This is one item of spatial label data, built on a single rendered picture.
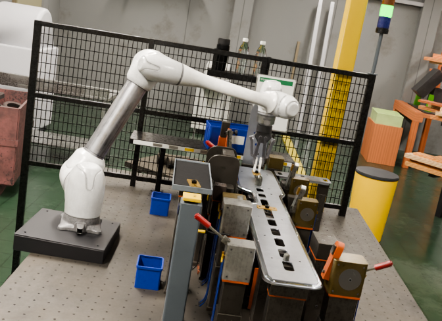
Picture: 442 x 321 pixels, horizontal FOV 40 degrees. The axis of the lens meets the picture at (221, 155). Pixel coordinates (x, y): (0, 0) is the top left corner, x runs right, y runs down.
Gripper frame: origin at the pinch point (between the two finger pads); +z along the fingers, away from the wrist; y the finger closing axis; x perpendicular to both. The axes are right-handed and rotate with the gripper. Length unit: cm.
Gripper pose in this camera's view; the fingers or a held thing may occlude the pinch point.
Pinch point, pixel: (257, 164)
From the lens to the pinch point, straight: 294.3
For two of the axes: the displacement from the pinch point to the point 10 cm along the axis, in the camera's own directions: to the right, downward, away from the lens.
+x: -0.4, -2.3, 9.7
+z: -1.6, 9.6, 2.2
